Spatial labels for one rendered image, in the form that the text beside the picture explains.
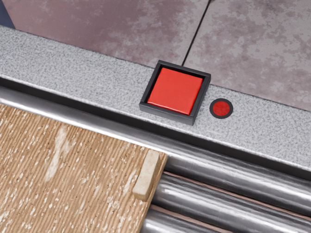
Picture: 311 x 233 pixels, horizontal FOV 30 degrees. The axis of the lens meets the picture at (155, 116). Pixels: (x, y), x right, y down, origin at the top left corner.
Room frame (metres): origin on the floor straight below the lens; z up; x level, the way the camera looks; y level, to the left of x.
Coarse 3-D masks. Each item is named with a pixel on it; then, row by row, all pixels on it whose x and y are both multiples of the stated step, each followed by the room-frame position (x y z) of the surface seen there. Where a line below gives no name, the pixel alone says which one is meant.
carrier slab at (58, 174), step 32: (0, 128) 0.39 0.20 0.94; (32, 128) 0.38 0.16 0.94; (64, 128) 0.37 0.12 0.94; (0, 160) 0.34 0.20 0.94; (32, 160) 0.33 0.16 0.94; (64, 160) 0.32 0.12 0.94; (96, 160) 0.32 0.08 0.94; (128, 160) 0.31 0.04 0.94; (0, 192) 0.29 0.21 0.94; (32, 192) 0.29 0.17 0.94; (64, 192) 0.28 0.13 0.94; (96, 192) 0.27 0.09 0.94; (128, 192) 0.27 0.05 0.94; (0, 224) 0.25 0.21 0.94; (32, 224) 0.25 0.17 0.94; (64, 224) 0.24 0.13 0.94; (96, 224) 0.23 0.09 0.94; (128, 224) 0.23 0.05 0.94
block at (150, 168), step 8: (152, 152) 0.30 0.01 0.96; (144, 160) 0.29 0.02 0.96; (152, 160) 0.29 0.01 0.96; (160, 160) 0.30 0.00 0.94; (144, 168) 0.28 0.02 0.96; (152, 168) 0.28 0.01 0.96; (144, 176) 0.27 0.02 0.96; (152, 176) 0.27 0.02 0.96; (136, 184) 0.26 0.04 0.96; (144, 184) 0.26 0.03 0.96; (152, 184) 0.27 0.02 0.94; (136, 192) 0.25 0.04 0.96; (144, 192) 0.25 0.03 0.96; (144, 200) 0.25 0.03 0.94
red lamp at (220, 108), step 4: (216, 104) 0.38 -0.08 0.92; (220, 104) 0.38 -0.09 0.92; (224, 104) 0.38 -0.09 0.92; (228, 104) 0.37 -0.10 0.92; (216, 108) 0.37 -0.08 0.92; (220, 108) 0.37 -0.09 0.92; (224, 108) 0.37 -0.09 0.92; (228, 108) 0.37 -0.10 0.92; (216, 112) 0.37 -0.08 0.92; (220, 112) 0.36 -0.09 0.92; (224, 112) 0.36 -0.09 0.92
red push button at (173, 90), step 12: (168, 72) 0.43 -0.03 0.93; (156, 84) 0.42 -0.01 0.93; (168, 84) 0.41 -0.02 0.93; (180, 84) 0.41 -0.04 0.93; (192, 84) 0.41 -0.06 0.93; (156, 96) 0.40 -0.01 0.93; (168, 96) 0.39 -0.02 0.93; (180, 96) 0.39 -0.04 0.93; (192, 96) 0.39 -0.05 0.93; (168, 108) 0.38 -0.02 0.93; (180, 108) 0.37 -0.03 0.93
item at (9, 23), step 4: (0, 0) 0.96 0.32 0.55; (0, 4) 0.94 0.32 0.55; (0, 8) 0.93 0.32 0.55; (4, 8) 0.95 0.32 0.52; (0, 12) 0.93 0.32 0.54; (4, 12) 0.94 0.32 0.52; (0, 16) 0.92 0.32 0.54; (4, 16) 0.93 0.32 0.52; (8, 16) 0.96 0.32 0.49; (0, 20) 0.91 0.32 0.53; (4, 20) 0.93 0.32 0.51; (8, 20) 0.94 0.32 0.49; (0, 24) 0.91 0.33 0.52; (4, 24) 0.92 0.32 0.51; (8, 24) 0.93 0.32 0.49; (12, 24) 0.96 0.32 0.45
